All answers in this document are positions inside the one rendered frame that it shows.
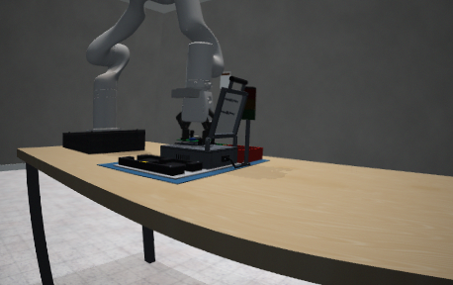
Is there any green circuit board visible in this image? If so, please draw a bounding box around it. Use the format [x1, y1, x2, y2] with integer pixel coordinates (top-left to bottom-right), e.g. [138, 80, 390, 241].
[178, 137, 199, 142]

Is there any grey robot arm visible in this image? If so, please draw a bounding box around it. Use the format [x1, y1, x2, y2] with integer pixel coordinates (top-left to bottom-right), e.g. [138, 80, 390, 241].
[86, 0, 225, 132]

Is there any red bin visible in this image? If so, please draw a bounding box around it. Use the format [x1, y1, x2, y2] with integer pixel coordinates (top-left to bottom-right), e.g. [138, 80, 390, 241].
[226, 144, 263, 163]

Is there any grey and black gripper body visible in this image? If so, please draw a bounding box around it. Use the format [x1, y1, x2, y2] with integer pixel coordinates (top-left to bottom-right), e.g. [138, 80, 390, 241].
[181, 90, 214, 123]

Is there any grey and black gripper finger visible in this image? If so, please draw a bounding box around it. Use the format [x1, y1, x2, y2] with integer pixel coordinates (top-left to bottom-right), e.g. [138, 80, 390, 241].
[176, 113, 191, 139]
[202, 109, 214, 143]

